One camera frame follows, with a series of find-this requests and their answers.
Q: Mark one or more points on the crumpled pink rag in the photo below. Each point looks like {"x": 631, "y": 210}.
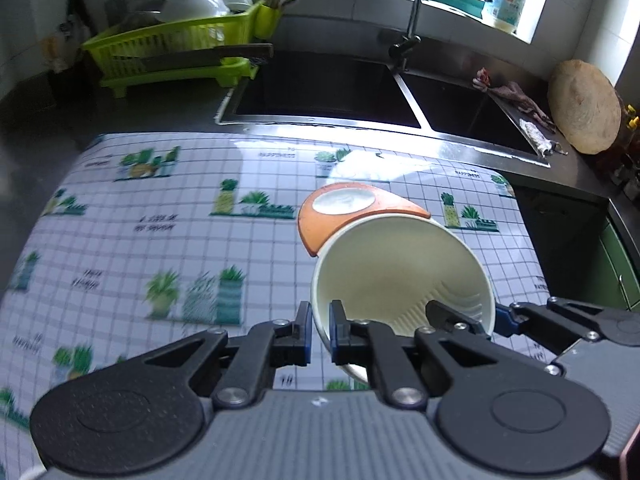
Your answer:
{"x": 520, "y": 97}

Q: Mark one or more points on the steel sink faucet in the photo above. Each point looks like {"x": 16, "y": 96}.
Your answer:
{"x": 415, "y": 20}

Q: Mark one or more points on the green kitchen cabinets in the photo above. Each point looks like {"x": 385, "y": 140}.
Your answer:
{"x": 620, "y": 265}

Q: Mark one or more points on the cluster of condiment bottles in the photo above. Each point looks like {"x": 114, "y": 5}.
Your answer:
{"x": 631, "y": 120}

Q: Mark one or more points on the dark long kitchen knife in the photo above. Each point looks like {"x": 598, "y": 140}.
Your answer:
{"x": 200, "y": 55}

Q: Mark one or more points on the plant printed grid tablecloth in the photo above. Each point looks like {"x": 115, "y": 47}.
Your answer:
{"x": 150, "y": 200}

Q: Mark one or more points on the orange rimmed flat dish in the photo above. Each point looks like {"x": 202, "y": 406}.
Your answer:
{"x": 315, "y": 225}

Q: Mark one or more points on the green plastic dish rack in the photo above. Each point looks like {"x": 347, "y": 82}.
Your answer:
{"x": 150, "y": 45}

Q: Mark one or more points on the white scrubbing brush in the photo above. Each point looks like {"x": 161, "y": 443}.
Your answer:
{"x": 537, "y": 137}

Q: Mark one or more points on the round wooden cutting board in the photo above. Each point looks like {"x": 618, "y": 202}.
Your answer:
{"x": 582, "y": 105}

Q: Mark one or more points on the steel double sink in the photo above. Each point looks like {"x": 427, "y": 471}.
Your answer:
{"x": 325, "y": 90}

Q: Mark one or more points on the small white bowl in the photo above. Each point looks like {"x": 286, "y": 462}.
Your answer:
{"x": 239, "y": 1}

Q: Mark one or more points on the cream plastic bowl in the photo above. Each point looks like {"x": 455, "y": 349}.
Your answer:
{"x": 395, "y": 270}

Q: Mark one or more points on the large white bowl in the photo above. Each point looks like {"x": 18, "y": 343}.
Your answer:
{"x": 192, "y": 5}

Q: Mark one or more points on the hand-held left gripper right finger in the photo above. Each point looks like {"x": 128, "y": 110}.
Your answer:
{"x": 336, "y": 334}

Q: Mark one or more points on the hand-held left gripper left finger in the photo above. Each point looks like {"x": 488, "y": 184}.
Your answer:
{"x": 306, "y": 334}

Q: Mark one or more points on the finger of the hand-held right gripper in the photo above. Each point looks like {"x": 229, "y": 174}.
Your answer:
{"x": 502, "y": 321}
{"x": 460, "y": 320}

